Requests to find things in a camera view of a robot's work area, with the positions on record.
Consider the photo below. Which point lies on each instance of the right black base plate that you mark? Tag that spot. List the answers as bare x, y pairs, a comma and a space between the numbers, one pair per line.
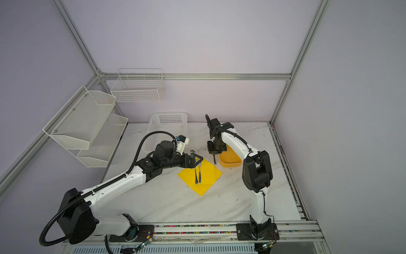
263, 231

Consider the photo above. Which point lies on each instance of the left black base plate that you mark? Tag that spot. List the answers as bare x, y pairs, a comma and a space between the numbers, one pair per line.
140, 234

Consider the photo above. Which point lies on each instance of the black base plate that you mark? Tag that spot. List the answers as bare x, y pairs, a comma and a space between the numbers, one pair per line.
263, 231
140, 234

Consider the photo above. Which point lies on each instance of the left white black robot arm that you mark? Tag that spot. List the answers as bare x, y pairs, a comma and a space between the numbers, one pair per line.
80, 212

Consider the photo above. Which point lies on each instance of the aluminium front rail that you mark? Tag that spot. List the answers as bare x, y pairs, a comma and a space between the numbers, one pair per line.
225, 232

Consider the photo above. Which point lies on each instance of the white wire wall basket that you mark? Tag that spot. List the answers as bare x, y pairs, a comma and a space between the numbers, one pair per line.
135, 85

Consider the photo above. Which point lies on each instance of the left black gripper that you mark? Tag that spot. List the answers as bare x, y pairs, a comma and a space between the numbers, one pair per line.
192, 163

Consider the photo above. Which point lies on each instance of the metal spoon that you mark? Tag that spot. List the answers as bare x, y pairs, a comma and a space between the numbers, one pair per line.
196, 177

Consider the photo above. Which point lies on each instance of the yellow plastic tub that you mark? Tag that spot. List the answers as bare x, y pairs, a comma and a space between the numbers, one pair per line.
230, 158

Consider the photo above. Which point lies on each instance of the lower white mesh shelf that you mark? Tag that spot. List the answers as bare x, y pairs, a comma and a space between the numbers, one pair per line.
101, 150

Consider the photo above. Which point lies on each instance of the white plastic perforated basket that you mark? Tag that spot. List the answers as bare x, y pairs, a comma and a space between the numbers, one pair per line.
172, 122

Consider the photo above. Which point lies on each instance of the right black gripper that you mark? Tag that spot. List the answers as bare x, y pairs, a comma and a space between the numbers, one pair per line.
211, 150

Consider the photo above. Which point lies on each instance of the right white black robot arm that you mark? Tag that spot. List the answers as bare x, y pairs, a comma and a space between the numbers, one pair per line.
256, 173

